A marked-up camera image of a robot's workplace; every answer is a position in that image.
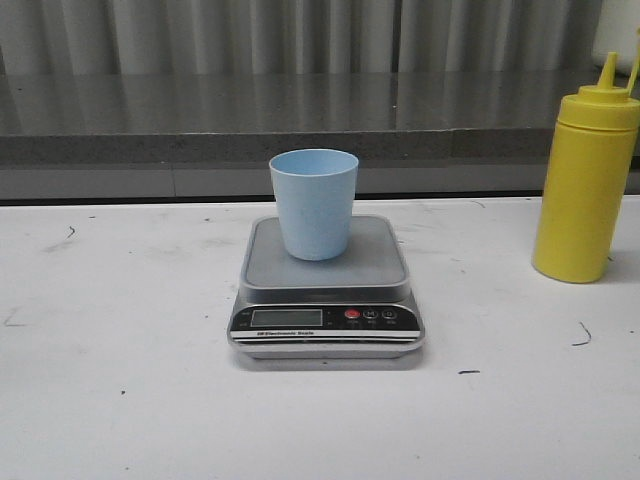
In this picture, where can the white container in background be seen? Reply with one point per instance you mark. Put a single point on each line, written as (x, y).
(617, 32)

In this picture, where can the yellow squeeze bottle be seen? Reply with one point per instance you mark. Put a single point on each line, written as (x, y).
(590, 156)

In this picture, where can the light blue plastic cup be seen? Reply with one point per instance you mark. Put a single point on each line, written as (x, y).
(314, 191)

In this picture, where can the silver digital kitchen scale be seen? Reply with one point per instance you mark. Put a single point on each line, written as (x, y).
(358, 306)

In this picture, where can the grey steel counter shelf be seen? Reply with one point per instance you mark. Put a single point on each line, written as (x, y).
(137, 138)

